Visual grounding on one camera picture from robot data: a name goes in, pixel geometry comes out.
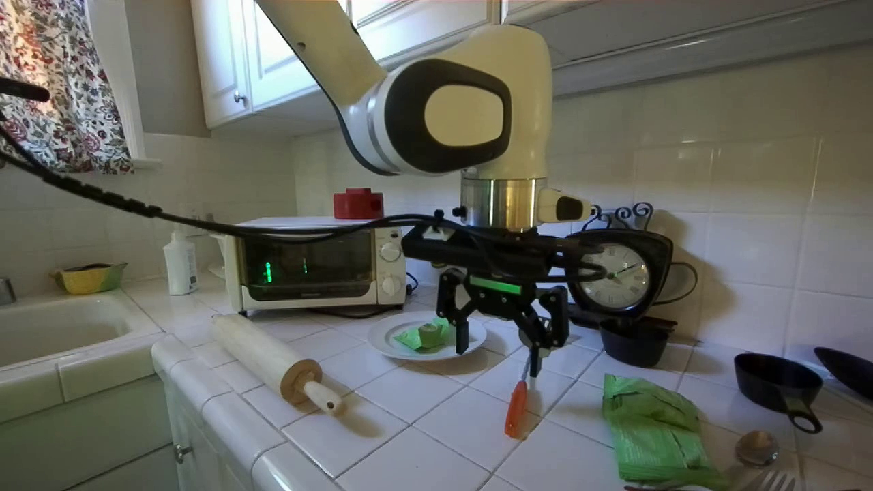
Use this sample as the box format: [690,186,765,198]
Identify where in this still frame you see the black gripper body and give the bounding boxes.
[450,261,555,322]

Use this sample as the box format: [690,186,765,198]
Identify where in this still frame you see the orange handled metal spatula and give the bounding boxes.
[501,345,545,445]

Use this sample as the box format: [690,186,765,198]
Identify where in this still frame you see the round black measuring cup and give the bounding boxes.
[597,310,683,370]

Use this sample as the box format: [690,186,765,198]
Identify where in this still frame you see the black table clock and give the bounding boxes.
[566,198,680,322]

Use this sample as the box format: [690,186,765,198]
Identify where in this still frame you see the large green packet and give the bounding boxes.
[600,370,732,491]

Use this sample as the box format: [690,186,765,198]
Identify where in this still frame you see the red round container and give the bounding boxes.
[330,186,387,221]

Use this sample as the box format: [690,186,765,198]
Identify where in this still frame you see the white toaster oven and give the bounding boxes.
[218,213,413,318]

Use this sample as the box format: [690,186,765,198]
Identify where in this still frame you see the wooden rolling pin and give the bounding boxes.
[210,310,347,420]

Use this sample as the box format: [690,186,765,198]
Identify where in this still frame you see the silver spoon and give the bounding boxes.
[732,426,784,469]

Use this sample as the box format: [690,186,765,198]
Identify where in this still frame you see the short silver fork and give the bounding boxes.
[751,465,814,491]

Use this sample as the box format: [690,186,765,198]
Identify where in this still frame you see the white upper cabinet door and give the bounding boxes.
[350,0,499,67]

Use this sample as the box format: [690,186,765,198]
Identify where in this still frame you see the white plastic bottle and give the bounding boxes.
[160,223,203,299]

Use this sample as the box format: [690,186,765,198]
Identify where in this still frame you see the white corner cabinet door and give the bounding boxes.
[244,0,323,112]
[188,0,256,130]

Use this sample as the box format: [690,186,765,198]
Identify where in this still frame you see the yellow sponge dish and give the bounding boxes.
[51,259,132,299]

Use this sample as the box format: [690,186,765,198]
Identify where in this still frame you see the white lower kitchen cabinet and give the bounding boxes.
[0,367,275,491]

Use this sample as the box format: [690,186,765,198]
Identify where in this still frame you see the white kitchen sink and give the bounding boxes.
[0,285,169,373]

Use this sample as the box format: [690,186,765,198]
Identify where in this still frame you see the floral curtain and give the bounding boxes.
[0,0,140,176]

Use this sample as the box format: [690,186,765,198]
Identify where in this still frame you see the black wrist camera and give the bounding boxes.
[402,221,587,278]

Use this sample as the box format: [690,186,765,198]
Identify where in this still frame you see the black measuring cup with handle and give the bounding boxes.
[732,349,826,437]

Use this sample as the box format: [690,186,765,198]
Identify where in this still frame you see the black long handled measuring cup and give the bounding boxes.
[810,344,873,403]

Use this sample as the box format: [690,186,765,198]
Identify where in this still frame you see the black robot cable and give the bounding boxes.
[0,119,458,246]

